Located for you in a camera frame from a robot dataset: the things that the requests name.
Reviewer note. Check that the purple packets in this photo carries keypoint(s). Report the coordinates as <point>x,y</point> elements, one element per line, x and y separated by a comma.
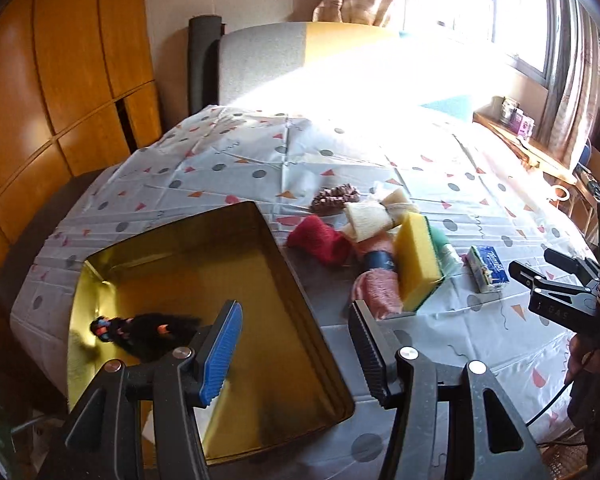
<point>522,122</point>

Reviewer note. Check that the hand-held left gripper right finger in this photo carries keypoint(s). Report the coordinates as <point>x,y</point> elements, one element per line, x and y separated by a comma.
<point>367,345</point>

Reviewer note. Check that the blue and white tissue packet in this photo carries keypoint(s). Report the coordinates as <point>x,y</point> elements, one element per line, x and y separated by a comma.
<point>487,267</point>

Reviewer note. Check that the black furry toy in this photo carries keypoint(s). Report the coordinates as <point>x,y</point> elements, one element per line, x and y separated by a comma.
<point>145,332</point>

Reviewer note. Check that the grey yellow blue sofa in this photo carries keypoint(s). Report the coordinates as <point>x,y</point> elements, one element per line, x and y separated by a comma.
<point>260,60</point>

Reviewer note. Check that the person's right forearm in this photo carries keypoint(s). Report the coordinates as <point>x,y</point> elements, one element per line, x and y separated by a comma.
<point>597,420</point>

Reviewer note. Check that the wooden wardrobe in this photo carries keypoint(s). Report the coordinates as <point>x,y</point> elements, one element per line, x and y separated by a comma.
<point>55,85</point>

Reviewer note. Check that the window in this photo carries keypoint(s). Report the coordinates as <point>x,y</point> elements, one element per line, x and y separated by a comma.
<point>480,5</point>

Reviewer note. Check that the pink towel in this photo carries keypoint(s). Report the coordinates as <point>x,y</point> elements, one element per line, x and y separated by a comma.
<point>380,290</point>

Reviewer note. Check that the brown scrunchie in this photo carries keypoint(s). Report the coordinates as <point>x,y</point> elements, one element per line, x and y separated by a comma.
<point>332,197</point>

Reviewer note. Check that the white tape roll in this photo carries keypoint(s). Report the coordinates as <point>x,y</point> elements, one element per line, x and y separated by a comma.
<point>555,191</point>

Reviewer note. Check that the black rolled mat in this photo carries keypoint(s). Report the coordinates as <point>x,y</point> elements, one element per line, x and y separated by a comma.
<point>202,60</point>

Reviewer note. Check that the patterned grey tablecloth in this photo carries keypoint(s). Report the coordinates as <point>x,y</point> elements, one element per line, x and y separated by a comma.
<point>180,175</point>

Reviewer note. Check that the person's right hand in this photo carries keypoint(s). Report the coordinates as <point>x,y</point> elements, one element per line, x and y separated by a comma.
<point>577,355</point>

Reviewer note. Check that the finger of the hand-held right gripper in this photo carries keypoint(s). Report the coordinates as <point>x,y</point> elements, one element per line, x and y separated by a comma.
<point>567,260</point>
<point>555,305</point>

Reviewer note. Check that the wooden side shelf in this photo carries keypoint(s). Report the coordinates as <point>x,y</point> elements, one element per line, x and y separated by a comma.
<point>530,150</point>

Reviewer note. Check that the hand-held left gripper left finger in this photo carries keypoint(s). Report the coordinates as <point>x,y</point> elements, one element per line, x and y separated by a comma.
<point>225,355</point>

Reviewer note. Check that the maroon and gold tin box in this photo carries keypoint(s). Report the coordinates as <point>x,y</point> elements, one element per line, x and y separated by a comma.
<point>260,280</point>

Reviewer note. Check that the red sock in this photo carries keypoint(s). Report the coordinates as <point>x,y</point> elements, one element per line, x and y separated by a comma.
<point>322,240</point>

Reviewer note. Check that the yellow and green sponge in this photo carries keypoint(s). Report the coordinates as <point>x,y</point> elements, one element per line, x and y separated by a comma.
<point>417,255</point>

